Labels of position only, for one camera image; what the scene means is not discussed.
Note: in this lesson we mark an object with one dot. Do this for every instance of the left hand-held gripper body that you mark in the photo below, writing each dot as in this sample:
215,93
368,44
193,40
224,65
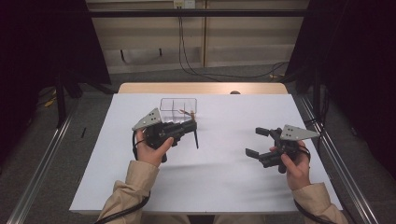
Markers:
158,133

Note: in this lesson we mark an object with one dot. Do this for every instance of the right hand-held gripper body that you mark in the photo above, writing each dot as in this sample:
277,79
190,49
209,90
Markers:
286,146

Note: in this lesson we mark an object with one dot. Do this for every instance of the clear plastic organizer box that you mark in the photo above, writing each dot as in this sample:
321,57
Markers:
174,107

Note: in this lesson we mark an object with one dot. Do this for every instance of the person's left hand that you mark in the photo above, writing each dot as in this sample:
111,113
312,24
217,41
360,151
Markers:
151,155

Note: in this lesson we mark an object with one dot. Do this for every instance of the person's right hand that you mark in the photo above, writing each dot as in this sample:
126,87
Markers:
297,171

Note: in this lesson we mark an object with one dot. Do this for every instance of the white table sheet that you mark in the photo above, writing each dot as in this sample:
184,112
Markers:
218,180

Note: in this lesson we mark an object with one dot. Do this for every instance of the dark round table grommet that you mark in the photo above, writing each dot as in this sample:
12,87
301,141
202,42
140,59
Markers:
235,92

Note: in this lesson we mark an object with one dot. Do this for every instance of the black metal stand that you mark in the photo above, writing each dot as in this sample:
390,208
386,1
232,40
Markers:
60,99
316,93

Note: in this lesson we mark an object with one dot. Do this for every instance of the small black floor object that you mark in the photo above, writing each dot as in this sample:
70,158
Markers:
83,132

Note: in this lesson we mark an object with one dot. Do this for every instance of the black curtain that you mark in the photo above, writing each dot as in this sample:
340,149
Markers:
358,62
37,46

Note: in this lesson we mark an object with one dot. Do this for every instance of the black horizontal bar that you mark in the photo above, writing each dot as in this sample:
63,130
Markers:
196,13

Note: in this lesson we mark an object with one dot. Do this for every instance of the yellow floor object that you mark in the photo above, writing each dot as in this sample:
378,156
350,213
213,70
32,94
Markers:
49,102

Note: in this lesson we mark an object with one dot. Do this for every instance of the aluminium floor rail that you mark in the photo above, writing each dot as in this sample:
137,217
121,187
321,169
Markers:
351,183
40,174

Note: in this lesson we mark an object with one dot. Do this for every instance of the white wall outlet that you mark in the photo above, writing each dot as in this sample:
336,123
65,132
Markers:
184,3

